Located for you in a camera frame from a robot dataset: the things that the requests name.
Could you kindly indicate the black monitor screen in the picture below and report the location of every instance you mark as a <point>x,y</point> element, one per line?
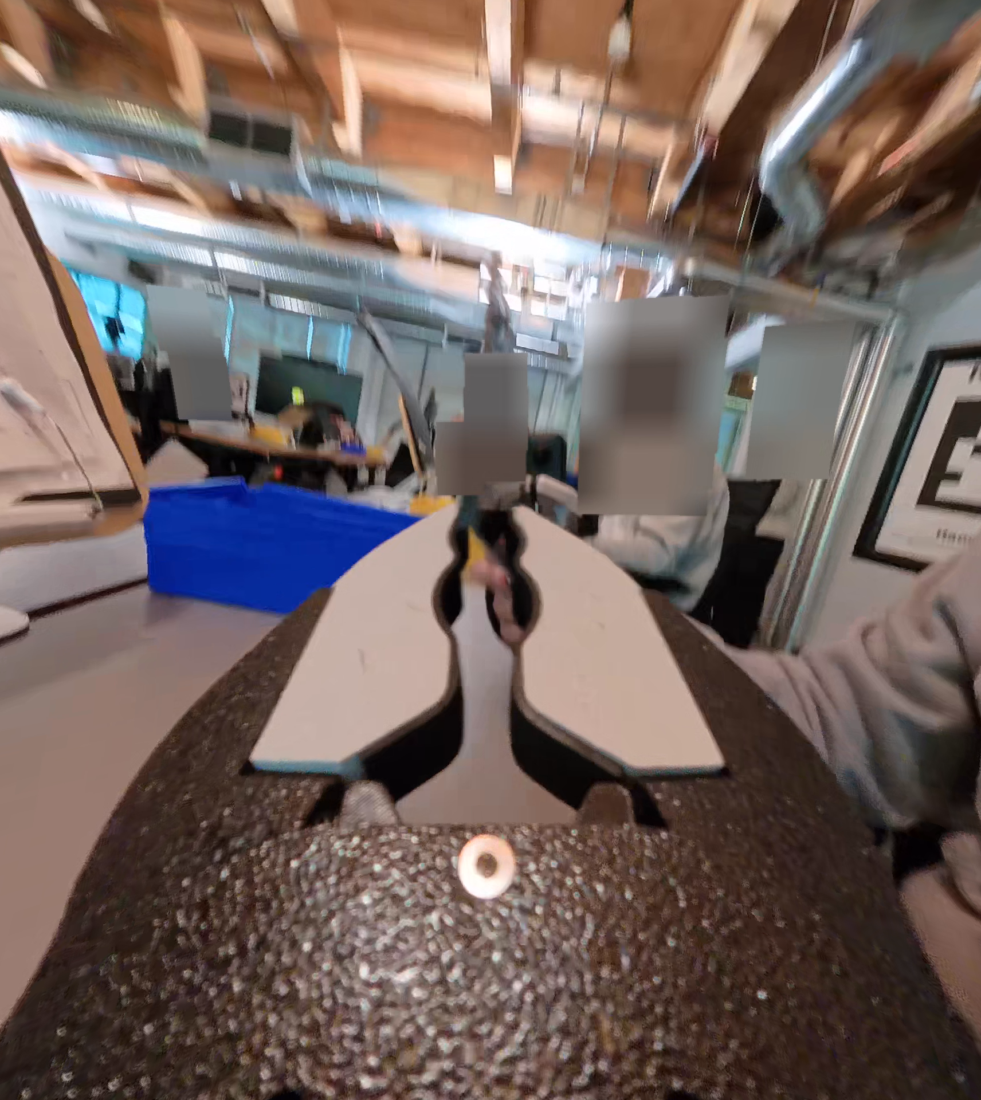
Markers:
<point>310,387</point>

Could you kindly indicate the silver elbow duct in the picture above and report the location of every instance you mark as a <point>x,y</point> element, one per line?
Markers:
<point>808,146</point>

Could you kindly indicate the person's right hand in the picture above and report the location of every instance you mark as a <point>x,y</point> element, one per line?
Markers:
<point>501,606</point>

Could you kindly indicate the person's right forearm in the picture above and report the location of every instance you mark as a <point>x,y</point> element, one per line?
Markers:
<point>929,687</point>

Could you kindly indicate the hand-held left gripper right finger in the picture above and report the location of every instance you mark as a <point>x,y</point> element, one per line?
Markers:
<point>611,679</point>

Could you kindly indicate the grey desk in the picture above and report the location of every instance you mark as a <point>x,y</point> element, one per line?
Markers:
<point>43,730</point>

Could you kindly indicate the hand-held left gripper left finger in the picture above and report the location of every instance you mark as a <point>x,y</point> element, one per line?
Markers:
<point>370,670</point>

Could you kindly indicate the blue storage bin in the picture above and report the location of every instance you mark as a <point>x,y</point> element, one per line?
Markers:
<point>284,550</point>

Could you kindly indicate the chrome metal pole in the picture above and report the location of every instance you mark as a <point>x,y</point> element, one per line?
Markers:
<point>834,516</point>

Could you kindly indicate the framed marker poster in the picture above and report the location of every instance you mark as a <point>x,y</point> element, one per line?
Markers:
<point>955,455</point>

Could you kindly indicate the long silver ventilation duct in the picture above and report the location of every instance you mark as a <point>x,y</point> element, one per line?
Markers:
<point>112,120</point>

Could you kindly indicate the white pendant lamp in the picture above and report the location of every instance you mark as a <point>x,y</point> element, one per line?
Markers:
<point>620,34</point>

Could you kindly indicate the instruction sheet on stand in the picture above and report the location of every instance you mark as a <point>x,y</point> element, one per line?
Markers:
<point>26,526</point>

